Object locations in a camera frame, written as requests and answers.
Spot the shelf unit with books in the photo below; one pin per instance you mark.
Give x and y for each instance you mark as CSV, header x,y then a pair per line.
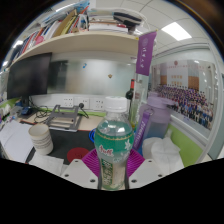
x,y
80,30

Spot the small ceiling light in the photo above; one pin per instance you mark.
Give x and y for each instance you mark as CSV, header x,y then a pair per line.
x,y
18,43

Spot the large rectangular ceiling light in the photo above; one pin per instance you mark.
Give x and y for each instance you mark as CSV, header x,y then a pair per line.
x,y
176,31

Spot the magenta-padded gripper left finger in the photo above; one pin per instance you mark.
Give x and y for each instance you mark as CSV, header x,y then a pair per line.
x,y
78,170

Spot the dark wine bottle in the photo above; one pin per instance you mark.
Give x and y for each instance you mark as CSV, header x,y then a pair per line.
x,y
130,91

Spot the grey metal laptop stand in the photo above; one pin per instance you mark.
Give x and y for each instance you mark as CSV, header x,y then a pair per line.
x,y
65,118

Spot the flat white paper towel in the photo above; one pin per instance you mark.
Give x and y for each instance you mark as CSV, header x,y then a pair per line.
x,y
46,163

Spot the crumpled white tissue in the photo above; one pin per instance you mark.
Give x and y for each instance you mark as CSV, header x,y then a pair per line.
x,y
163,151

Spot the purple plastic water jug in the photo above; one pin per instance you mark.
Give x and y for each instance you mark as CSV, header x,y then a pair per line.
x,y
155,118

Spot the green-labelled tea bottle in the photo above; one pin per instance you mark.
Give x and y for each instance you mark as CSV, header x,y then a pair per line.
x,y
114,140

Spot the white paper sheets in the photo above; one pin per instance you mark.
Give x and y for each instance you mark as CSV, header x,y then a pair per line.
x,y
15,140

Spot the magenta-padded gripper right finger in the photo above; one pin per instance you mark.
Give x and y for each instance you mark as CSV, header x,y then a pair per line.
x,y
148,170

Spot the blue window sticker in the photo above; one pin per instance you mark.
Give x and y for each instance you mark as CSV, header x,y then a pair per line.
x,y
84,65

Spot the purple hanging banner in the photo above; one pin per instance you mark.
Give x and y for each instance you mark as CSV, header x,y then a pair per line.
x,y
145,53

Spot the black computer monitor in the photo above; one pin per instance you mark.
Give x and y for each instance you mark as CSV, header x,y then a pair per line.
x,y
30,76

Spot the flat round red coaster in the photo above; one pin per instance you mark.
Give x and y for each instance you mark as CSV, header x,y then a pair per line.
x,y
77,155

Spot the orange window sticker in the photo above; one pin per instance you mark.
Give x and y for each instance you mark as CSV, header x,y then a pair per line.
x,y
109,76

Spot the white patterned paper cup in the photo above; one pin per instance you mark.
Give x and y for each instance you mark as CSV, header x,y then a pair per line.
x,y
40,138

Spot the white wall socket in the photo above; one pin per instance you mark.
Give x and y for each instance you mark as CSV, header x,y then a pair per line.
x,y
86,102
68,102
98,103

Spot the group photo poster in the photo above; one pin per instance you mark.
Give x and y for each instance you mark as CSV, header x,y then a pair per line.
x,y
186,93

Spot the black desk mat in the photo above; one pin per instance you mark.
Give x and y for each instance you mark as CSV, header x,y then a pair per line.
x,y
68,138

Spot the small blue desk device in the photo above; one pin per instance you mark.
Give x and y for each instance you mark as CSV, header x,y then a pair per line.
x,y
27,110

